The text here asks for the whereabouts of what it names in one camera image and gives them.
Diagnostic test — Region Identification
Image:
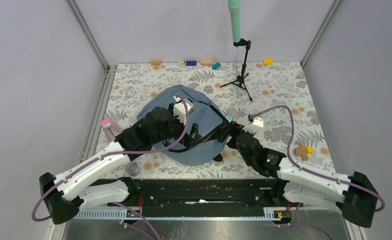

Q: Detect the aluminium frame rail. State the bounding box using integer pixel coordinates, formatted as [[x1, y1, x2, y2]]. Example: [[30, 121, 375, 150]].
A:
[[300, 0, 343, 69], [66, 0, 118, 160]]

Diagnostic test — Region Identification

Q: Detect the purple toy brick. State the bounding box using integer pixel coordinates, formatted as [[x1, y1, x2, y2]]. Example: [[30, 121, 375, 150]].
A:
[[185, 60, 197, 67]]

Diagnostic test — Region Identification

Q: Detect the white slotted cable duct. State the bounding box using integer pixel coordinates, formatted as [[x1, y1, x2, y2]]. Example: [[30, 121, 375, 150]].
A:
[[74, 204, 281, 221]]

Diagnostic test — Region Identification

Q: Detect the teal toy block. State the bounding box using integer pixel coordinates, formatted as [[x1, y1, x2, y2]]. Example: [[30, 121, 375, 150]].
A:
[[212, 62, 221, 70]]

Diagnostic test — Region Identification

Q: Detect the light blue glue tube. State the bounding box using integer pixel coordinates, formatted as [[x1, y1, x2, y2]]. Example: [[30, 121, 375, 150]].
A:
[[225, 105, 235, 122]]

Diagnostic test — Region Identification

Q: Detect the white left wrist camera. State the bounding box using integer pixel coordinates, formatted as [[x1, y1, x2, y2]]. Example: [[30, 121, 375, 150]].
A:
[[173, 95, 194, 125]]

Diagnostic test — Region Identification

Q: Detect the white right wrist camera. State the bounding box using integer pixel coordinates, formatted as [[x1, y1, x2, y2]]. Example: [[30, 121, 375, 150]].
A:
[[242, 114, 264, 135]]

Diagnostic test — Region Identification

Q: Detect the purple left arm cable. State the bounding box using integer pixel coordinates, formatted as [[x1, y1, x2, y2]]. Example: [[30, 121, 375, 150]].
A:
[[31, 95, 190, 222]]

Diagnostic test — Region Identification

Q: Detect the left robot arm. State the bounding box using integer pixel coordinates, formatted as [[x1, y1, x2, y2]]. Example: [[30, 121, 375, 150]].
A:
[[32, 102, 194, 225]]

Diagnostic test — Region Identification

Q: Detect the tan wooden puzzle piece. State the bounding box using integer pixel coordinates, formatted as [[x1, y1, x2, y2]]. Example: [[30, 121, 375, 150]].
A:
[[294, 144, 310, 161]]

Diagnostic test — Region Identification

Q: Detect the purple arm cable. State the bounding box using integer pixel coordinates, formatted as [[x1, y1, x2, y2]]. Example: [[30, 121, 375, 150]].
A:
[[31, 95, 190, 222], [252, 105, 385, 212]]

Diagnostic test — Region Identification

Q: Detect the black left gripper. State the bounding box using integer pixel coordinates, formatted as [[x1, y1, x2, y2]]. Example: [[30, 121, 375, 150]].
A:
[[152, 104, 202, 149]]

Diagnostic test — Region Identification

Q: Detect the pink transparent pencil case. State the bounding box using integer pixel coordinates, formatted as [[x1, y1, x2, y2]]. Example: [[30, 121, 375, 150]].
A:
[[101, 118, 123, 142]]

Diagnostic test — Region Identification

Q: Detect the aluminium frame rail left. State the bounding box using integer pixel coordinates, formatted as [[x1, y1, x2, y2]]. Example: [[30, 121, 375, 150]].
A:
[[66, 0, 118, 160]]

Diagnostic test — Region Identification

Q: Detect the small tan wooden block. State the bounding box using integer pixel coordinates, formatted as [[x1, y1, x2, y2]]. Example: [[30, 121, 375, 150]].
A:
[[151, 59, 161, 66]]

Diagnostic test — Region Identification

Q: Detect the small clear purple jar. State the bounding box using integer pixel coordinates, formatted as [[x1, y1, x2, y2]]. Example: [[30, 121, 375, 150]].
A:
[[125, 161, 141, 177]]

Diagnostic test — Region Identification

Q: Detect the black mini tripod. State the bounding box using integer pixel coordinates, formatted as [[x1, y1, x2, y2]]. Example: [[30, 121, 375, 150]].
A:
[[220, 38, 253, 102]]

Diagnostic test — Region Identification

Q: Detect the small yellow cube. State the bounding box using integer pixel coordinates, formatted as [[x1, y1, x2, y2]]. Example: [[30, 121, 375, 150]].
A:
[[306, 147, 314, 154]]

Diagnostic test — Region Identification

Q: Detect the aluminium frame rail right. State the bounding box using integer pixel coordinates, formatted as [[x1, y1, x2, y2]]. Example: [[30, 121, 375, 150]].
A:
[[300, 0, 343, 69]]

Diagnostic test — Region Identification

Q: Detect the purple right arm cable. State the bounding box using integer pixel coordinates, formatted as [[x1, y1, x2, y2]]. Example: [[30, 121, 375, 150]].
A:
[[252, 105, 385, 212]]

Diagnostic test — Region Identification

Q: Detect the yellow toy block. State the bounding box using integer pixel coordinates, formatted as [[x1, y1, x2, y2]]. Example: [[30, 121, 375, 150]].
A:
[[263, 59, 273, 66]]

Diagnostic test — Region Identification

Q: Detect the blue grey backpack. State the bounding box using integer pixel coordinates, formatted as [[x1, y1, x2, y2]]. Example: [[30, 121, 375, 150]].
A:
[[137, 85, 229, 166]]

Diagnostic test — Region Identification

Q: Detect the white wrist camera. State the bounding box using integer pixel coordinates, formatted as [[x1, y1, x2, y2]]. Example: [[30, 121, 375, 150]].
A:
[[242, 114, 264, 135], [173, 95, 194, 125]]

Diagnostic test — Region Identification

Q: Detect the long tan wooden block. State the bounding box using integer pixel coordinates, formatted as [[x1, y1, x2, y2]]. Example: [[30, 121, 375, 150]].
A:
[[200, 59, 214, 66]]

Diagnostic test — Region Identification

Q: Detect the mint green microphone handle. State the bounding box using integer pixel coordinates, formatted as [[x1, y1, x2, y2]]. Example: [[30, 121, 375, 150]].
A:
[[228, 0, 241, 45]]

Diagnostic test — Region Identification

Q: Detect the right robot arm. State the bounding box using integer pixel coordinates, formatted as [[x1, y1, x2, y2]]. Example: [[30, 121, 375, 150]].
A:
[[215, 121, 379, 228]]

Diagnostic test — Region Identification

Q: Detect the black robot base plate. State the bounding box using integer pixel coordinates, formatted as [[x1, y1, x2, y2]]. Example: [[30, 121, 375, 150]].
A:
[[121, 178, 298, 210]]

